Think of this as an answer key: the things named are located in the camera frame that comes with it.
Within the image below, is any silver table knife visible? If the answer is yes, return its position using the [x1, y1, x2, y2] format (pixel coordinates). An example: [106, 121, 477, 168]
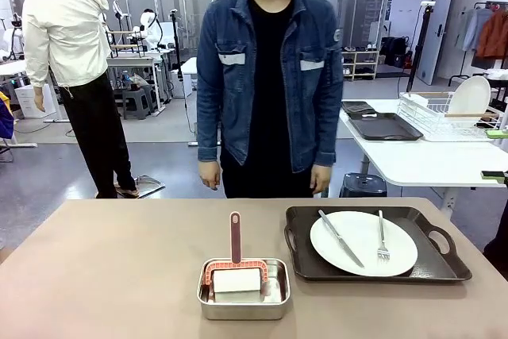
[318, 209, 365, 268]

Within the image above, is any black tripod stand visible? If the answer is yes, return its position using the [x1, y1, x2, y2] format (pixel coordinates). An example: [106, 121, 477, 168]
[168, 8, 188, 98]

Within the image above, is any orange hanging jacket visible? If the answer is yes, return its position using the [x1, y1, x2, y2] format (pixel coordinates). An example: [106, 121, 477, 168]
[475, 8, 508, 60]

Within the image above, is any small white standing table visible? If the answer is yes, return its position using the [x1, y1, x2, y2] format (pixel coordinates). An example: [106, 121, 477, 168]
[180, 56, 199, 147]

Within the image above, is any grey plastic stool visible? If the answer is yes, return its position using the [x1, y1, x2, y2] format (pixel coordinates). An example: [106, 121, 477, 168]
[120, 87, 159, 120]

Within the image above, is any white side table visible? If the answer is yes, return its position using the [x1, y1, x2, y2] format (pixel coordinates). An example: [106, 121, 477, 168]
[339, 98, 508, 222]

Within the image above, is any white background desk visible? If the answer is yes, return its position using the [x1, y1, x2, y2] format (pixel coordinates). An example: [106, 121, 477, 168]
[106, 51, 172, 114]

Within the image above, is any person's right forearm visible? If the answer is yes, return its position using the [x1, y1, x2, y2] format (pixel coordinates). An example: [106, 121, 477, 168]
[197, 108, 224, 164]

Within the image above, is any black bags pile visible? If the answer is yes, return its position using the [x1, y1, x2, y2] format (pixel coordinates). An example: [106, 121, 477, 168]
[379, 36, 414, 68]

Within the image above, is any silver fork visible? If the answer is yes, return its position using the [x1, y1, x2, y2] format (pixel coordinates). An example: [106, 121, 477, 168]
[375, 210, 392, 264]

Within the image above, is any person's left hand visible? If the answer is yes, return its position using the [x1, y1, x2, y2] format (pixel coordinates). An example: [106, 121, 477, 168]
[310, 163, 333, 194]

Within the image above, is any white wire dish rack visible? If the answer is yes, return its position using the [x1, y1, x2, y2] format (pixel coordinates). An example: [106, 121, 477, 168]
[398, 91, 506, 143]

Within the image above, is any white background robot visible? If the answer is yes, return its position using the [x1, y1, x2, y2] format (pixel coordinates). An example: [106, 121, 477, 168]
[133, 8, 164, 52]

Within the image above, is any dark blue plastic stool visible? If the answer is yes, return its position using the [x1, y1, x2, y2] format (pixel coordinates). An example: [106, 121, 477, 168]
[340, 172, 388, 198]

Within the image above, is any person's left forearm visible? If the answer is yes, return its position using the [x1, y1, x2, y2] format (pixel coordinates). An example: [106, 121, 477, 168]
[312, 108, 344, 167]

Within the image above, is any stainless steel rectangular tray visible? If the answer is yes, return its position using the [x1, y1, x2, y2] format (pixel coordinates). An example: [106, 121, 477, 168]
[197, 257, 291, 321]

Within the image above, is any light blue hanging shirt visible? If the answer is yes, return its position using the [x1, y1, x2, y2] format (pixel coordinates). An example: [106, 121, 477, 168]
[456, 7, 493, 52]

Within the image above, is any yellow blue garment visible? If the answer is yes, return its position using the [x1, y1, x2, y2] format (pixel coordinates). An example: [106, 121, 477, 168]
[0, 91, 15, 165]

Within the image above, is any lint roller with brown handle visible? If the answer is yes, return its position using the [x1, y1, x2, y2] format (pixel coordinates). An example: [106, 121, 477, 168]
[202, 211, 269, 295]

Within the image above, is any person's right hand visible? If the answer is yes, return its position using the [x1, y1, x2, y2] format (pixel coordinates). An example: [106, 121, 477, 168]
[198, 161, 221, 191]

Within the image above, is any white door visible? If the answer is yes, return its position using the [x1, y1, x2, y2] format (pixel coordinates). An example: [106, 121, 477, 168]
[414, 0, 457, 87]

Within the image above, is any white shoe rack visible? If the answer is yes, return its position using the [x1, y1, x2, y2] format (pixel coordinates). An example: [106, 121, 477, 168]
[341, 48, 380, 81]

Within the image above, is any steel mannequin base plate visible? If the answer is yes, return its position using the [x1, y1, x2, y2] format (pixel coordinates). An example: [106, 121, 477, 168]
[114, 174, 166, 199]

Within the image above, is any black clothes rack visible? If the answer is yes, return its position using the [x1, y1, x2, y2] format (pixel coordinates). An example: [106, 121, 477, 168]
[448, 0, 508, 102]

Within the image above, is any mannequin in white jacket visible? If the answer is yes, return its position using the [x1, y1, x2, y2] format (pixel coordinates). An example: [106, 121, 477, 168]
[21, 0, 140, 199]

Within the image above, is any person in denim jacket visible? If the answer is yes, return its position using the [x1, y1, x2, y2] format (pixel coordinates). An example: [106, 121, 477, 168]
[196, 0, 344, 199]

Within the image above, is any dark grey folded cloth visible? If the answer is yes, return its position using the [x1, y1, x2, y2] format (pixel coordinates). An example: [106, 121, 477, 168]
[341, 100, 376, 116]

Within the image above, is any black pole stand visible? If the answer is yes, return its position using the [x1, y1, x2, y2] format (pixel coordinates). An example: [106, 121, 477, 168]
[406, 0, 437, 94]

